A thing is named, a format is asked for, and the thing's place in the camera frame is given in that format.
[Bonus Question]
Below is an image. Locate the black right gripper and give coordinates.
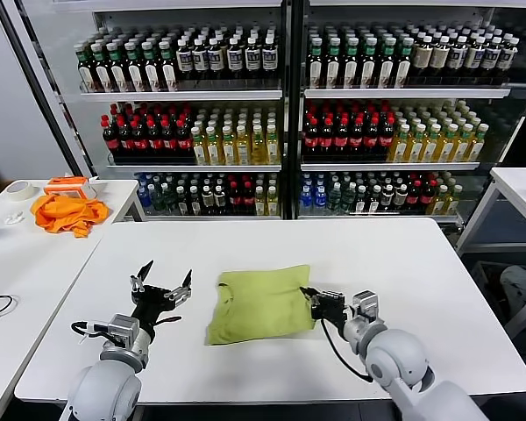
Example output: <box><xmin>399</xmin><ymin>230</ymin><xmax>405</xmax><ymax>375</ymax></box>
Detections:
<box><xmin>300</xmin><ymin>286</ymin><xmax>350</xmax><ymax>326</ymax></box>

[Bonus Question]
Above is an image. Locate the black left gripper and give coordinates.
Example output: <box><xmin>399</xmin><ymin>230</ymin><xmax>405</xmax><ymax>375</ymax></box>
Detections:
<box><xmin>129</xmin><ymin>260</ymin><xmax>194</xmax><ymax>332</ymax></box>

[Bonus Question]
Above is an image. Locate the light green t-shirt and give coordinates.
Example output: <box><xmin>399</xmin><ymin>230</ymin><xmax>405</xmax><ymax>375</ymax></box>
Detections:
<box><xmin>204</xmin><ymin>264</ymin><xmax>316</xmax><ymax>347</ymax></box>

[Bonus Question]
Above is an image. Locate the large white work table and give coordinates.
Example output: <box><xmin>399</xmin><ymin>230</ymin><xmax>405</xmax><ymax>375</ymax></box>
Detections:
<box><xmin>15</xmin><ymin>218</ymin><xmax>526</xmax><ymax>421</ymax></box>

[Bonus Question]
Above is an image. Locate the white cabinet shelf board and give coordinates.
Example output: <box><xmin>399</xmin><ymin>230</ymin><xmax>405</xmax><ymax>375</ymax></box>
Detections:
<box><xmin>304</xmin><ymin>89</ymin><xmax>512</xmax><ymax>101</ymax></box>
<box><xmin>81</xmin><ymin>89</ymin><xmax>284</xmax><ymax>103</ymax></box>
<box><xmin>297</xmin><ymin>214</ymin><xmax>465</xmax><ymax>224</ymax></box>
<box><xmin>144</xmin><ymin>214</ymin><xmax>282</xmax><ymax>221</ymax></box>
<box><xmin>301</xmin><ymin>162</ymin><xmax>481</xmax><ymax>173</ymax></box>
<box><xmin>107</xmin><ymin>164</ymin><xmax>283</xmax><ymax>174</ymax></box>

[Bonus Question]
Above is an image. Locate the green clear bottle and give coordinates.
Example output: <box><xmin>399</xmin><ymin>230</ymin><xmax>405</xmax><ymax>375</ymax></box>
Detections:
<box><xmin>163</xmin><ymin>182</ymin><xmax>179</xmax><ymax>214</ymax></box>
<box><xmin>151</xmin><ymin>182</ymin><xmax>167</xmax><ymax>211</ymax></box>
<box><xmin>341</xmin><ymin>182</ymin><xmax>357</xmax><ymax>216</ymax></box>
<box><xmin>327</xmin><ymin>182</ymin><xmax>343</xmax><ymax>216</ymax></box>

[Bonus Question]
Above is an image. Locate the cola bottle red cap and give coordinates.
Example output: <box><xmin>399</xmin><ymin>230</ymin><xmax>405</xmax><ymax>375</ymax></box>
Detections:
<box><xmin>228</xmin><ymin>182</ymin><xmax>243</xmax><ymax>216</ymax></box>
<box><xmin>304</xmin><ymin>117</ymin><xmax>321</xmax><ymax>158</ymax></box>
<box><xmin>117</xmin><ymin>117</ymin><xmax>135</xmax><ymax>159</ymax></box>
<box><xmin>161</xmin><ymin>118</ymin><xmax>179</xmax><ymax>159</ymax></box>
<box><xmin>131</xmin><ymin>118</ymin><xmax>150</xmax><ymax>159</ymax></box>
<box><xmin>242</xmin><ymin>182</ymin><xmax>256</xmax><ymax>216</ymax></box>
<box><xmin>147</xmin><ymin>118</ymin><xmax>165</xmax><ymax>159</ymax></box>
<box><xmin>319</xmin><ymin>117</ymin><xmax>337</xmax><ymax>158</ymax></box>
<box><xmin>406</xmin><ymin>180</ymin><xmax>422</xmax><ymax>211</ymax></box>
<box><xmin>420</xmin><ymin>180</ymin><xmax>437</xmax><ymax>211</ymax></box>
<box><xmin>176</xmin><ymin>118</ymin><xmax>194</xmax><ymax>159</ymax></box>
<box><xmin>365</xmin><ymin>117</ymin><xmax>381</xmax><ymax>158</ymax></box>
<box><xmin>102</xmin><ymin>115</ymin><xmax>120</xmax><ymax>159</ymax></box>
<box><xmin>335</xmin><ymin>117</ymin><xmax>351</xmax><ymax>158</ymax></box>
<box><xmin>379</xmin><ymin>117</ymin><xmax>397</xmax><ymax>158</ymax></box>
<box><xmin>349</xmin><ymin>117</ymin><xmax>366</xmax><ymax>158</ymax></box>

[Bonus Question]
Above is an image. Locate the crumpled orange cloth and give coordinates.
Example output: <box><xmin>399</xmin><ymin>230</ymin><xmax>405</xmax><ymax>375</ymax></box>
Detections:
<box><xmin>31</xmin><ymin>194</ymin><xmax>110</xmax><ymax>239</ymax></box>

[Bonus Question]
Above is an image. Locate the orange and white box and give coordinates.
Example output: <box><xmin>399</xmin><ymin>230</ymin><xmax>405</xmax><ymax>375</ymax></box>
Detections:
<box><xmin>44</xmin><ymin>175</ymin><xmax>99</xmax><ymax>201</ymax></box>

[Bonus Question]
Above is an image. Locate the white side table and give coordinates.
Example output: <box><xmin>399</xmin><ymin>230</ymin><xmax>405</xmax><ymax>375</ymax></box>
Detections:
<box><xmin>454</xmin><ymin>168</ymin><xmax>526</xmax><ymax>341</ymax></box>
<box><xmin>0</xmin><ymin>178</ymin><xmax>148</xmax><ymax>421</ymax></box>

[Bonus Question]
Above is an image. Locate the black plastic crate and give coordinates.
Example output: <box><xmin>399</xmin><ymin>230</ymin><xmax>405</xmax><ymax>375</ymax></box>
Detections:
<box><xmin>471</xmin><ymin>261</ymin><xmax>526</xmax><ymax>328</ymax></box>

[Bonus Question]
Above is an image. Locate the beige tape roll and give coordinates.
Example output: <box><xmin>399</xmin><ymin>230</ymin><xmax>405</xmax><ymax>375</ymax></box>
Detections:
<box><xmin>6</xmin><ymin>181</ymin><xmax>39</xmax><ymax>203</ymax></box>

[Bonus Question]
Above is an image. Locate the grey bag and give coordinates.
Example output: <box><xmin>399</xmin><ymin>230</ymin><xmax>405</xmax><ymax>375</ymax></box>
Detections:
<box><xmin>499</xmin><ymin>265</ymin><xmax>526</xmax><ymax>319</ymax></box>

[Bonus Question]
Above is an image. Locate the dark bottle green cap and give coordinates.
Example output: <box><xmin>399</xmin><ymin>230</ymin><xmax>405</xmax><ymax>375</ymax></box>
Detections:
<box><xmin>142</xmin><ymin>41</ymin><xmax>163</xmax><ymax>93</ymax></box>
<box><xmin>160</xmin><ymin>40</ymin><xmax>180</xmax><ymax>92</ymax></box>
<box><xmin>361</xmin><ymin>38</ymin><xmax>379</xmax><ymax>90</ymax></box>
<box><xmin>91</xmin><ymin>43</ymin><xmax>114</xmax><ymax>94</ymax></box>
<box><xmin>378</xmin><ymin>38</ymin><xmax>397</xmax><ymax>90</ymax></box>
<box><xmin>343</xmin><ymin>38</ymin><xmax>360</xmax><ymax>90</ymax></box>
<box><xmin>125</xmin><ymin>41</ymin><xmax>147</xmax><ymax>93</ymax></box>
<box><xmin>325</xmin><ymin>38</ymin><xmax>343</xmax><ymax>90</ymax></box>
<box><xmin>395</xmin><ymin>38</ymin><xmax>416</xmax><ymax>90</ymax></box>
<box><xmin>76</xmin><ymin>43</ymin><xmax>98</xmax><ymax>94</ymax></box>
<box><xmin>108</xmin><ymin>42</ymin><xmax>131</xmax><ymax>93</ymax></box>
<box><xmin>307</xmin><ymin>38</ymin><xmax>325</xmax><ymax>90</ymax></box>

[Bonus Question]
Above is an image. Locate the dark bottle blue label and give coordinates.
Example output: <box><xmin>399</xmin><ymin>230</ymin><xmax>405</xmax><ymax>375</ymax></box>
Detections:
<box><xmin>226</xmin><ymin>38</ymin><xmax>245</xmax><ymax>82</ymax></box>
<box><xmin>208</xmin><ymin>38</ymin><xmax>227</xmax><ymax>82</ymax></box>
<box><xmin>449</xmin><ymin>37</ymin><xmax>469</xmax><ymax>80</ymax></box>
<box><xmin>466</xmin><ymin>37</ymin><xmax>487</xmax><ymax>80</ymax></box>
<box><xmin>192</xmin><ymin>39</ymin><xmax>210</xmax><ymax>82</ymax></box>
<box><xmin>176</xmin><ymin>39</ymin><xmax>195</xmax><ymax>82</ymax></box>
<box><xmin>483</xmin><ymin>38</ymin><xmax>504</xmax><ymax>80</ymax></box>
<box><xmin>498</xmin><ymin>38</ymin><xmax>521</xmax><ymax>80</ymax></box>
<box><xmin>261</xmin><ymin>37</ymin><xmax>280</xmax><ymax>82</ymax></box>
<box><xmin>244</xmin><ymin>38</ymin><xmax>262</xmax><ymax>82</ymax></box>

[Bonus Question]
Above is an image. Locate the dark bottle beige label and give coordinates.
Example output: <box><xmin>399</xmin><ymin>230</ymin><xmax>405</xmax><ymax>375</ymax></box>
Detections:
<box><xmin>414</xmin><ymin>37</ymin><xmax>435</xmax><ymax>80</ymax></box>
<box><xmin>431</xmin><ymin>37</ymin><xmax>451</xmax><ymax>80</ymax></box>

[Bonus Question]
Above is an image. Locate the white beverage cabinet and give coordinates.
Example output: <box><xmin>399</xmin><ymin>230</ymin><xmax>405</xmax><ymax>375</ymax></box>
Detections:
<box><xmin>291</xmin><ymin>0</ymin><xmax>525</xmax><ymax>227</ymax></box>
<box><xmin>81</xmin><ymin>0</ymin><xmax>290</xmax><ymax>223</ymax></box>

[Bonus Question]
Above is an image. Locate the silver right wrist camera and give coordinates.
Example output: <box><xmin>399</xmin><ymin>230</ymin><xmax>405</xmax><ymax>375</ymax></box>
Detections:
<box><xmin>349</xmin><ymin>289</ymin><xmax>381</xmax><ymax>324</ymax></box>

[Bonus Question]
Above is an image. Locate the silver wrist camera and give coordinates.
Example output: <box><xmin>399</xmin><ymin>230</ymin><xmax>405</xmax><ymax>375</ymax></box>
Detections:
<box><xmin>106</xmin><ymin>313</ymin><xmax>140</xmax><ymax>350</ymax></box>
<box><xmin>349</xmin><ymin>289</ymin><xmax>381</xmax><ymax>324</ymax></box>

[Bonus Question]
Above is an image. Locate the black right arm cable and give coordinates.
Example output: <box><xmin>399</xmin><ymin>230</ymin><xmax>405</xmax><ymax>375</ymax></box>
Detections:
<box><xmin>319</xmin><ymin>318</ymin><xmax>373</xmax><ymax>382</ymax></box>

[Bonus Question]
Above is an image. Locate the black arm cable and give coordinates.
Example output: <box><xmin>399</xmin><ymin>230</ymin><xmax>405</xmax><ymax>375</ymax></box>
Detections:
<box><xmin>319</xmin><ymin>318</ymin><xmax>373</xmax><ymax>382</ymax></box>
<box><xmin>70</xmin><ymin>321</ymin><xmax>110</xmax><ymax>341</ymax></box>

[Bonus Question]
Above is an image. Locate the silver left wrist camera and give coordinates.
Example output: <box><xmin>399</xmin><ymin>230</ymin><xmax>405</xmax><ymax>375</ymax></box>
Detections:
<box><xmin>106</xmin><ymin>313</ymin><xmax>140</xmax><ymax>350</ymax></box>

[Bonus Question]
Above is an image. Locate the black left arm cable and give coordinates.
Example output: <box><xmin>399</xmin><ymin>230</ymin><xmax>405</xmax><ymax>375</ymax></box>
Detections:
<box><xmin>70</xmin><ymin>321</ymin><xmax>110</xmax><ymax>341</ymax></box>

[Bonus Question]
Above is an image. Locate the thin black table cable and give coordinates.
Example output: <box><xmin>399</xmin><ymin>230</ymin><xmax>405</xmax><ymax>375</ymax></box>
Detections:
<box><xmin>0</xmin><ymin>274</ymin><xmax>18</xmax><ymax>326</ymax></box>

